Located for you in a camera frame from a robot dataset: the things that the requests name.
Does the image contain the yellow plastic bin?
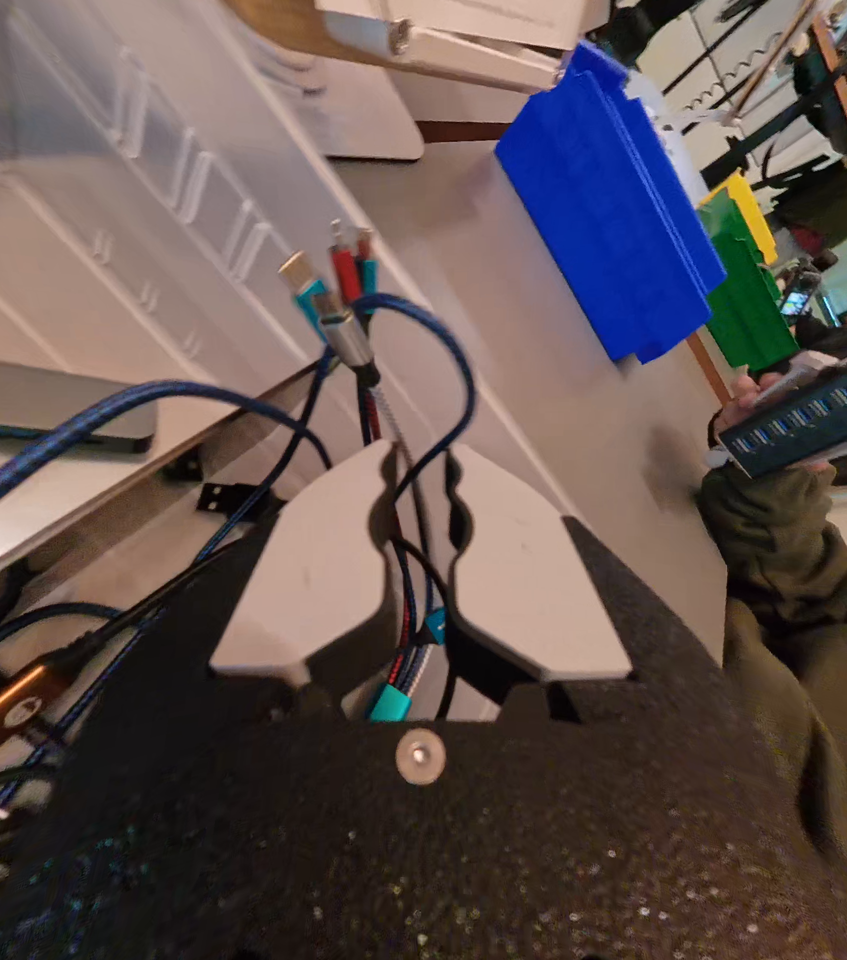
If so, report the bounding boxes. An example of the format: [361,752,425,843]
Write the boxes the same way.
[701,171,779,265]

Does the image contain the person's right forearm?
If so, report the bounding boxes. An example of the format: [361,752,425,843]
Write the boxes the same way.
[695,461,847,624]

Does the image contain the large blue plastic bin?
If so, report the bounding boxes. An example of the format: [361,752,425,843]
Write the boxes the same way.
[494,41,728,366]

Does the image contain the white monitor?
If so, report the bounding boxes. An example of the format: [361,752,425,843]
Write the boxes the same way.
[314,0,612,95]

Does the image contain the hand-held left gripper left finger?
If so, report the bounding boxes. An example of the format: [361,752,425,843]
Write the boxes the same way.
[208,439,402,690]

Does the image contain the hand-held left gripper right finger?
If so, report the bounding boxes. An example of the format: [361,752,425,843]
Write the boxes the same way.
[444,442,635,708]

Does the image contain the green plastic bin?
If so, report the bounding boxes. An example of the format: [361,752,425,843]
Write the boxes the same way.
[697,187,800,376]

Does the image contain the smartphone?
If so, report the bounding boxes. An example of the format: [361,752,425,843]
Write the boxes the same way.
[779,270,822,320]

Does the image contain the person's olive jacket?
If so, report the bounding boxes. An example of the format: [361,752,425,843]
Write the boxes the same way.
[723,585,847,924]

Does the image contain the white monitor stand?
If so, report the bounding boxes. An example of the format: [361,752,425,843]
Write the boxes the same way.
[273,45,426,162]

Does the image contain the person's right hand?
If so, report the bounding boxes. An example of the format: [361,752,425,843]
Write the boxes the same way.
[719,372,766,425]

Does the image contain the black USB plug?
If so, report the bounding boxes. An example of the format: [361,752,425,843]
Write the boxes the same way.
[197,483,260,515]

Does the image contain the black multi-port USB hub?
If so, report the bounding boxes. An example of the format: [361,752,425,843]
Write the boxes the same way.
[718,361,847,480]

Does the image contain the grey flat device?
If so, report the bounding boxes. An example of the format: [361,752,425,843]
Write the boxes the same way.
[0,351,158,455]

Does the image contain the grey desk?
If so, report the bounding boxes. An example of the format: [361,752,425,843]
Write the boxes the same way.
[303,131,732,721]

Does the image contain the braided multi-head charging cable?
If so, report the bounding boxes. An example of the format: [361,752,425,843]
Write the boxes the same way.
[277,217,479,725]

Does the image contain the blue braided cable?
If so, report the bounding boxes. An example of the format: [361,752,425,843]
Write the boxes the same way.
[0,378,335,541]

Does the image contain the clear plastic storage box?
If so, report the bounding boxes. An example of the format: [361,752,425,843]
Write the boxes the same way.
[0,0,365,391]

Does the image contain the black cable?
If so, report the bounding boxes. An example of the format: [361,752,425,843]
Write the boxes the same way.
[0,600,125,691]

